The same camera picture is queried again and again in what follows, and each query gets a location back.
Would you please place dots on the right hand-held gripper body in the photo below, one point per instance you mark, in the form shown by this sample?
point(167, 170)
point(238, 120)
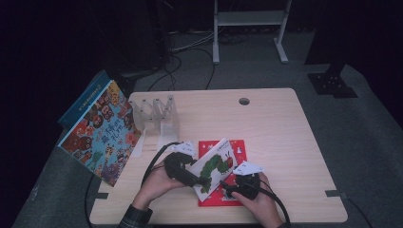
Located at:
point(248, 186)

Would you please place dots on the clear acrylic book stand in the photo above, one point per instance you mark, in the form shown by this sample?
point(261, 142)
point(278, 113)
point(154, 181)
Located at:
point(166, 133)

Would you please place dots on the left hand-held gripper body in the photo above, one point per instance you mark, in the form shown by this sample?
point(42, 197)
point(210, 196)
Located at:
point(176, 164)

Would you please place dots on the grey tape strip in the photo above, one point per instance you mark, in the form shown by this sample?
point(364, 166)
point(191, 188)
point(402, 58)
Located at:
point(101, 195)
point(335, 193)

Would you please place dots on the white metal frame stand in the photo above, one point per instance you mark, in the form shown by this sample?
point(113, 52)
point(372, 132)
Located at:
point(250, 18)

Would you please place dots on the red picture book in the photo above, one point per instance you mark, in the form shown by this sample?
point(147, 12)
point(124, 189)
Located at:
point(239, 147)

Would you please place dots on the black floor stand base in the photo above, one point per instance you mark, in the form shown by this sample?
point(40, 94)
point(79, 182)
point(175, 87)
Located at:
point(332, 84)

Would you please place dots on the person's left hand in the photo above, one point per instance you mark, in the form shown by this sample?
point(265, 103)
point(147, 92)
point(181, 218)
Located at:
point(155, 186)

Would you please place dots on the light blue monster picture book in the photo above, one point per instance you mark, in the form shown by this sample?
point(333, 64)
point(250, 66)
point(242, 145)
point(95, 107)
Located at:
point(101, 136)

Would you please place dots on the person's right hand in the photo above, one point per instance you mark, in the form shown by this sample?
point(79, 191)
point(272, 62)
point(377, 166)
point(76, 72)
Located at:
point(263, 209)

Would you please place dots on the dark equipment stand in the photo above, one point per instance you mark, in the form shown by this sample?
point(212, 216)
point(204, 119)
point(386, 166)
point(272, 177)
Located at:
point(158, 38)

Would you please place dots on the white caterpillar picture book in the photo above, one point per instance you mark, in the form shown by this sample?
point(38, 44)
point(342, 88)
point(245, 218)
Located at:
point(212, 167)

